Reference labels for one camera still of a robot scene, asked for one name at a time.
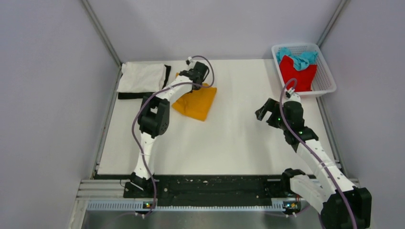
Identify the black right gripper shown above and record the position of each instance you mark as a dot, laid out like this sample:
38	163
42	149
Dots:
272	106

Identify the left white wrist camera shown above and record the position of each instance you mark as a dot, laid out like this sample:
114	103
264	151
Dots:
189	60

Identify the folded white t shirt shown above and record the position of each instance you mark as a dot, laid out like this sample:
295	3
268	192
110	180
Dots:
142	77

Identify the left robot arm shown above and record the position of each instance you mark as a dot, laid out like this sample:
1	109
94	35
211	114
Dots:
154	116

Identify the yellow t shirt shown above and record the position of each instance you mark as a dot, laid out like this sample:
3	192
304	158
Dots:
197	104

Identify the right aluminium frame post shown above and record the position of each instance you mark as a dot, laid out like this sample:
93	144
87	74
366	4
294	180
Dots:
336	14

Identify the left aluminium frame post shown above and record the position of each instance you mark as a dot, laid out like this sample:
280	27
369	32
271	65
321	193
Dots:
100	31

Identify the folded black t shirt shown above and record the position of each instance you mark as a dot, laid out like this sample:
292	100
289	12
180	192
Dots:
133	95

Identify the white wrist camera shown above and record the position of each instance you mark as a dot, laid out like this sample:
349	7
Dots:
292	97
189	60

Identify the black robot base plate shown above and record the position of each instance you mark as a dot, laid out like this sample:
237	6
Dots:
217	191

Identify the teal t shirt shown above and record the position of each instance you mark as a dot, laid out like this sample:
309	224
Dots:
300	62

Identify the aluminium frame post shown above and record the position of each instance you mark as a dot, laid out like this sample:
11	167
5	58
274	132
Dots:
336	14
100	31

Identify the red t shirt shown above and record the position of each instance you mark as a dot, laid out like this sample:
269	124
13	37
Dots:
304	77

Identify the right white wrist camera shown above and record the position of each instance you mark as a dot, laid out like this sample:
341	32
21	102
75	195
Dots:
292	97

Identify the white slotted cable duct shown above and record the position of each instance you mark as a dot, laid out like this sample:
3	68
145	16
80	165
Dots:
136	205

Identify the white plastic basket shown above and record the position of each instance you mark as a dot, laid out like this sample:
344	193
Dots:
323	82

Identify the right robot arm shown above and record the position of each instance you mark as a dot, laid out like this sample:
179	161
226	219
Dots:
338	201

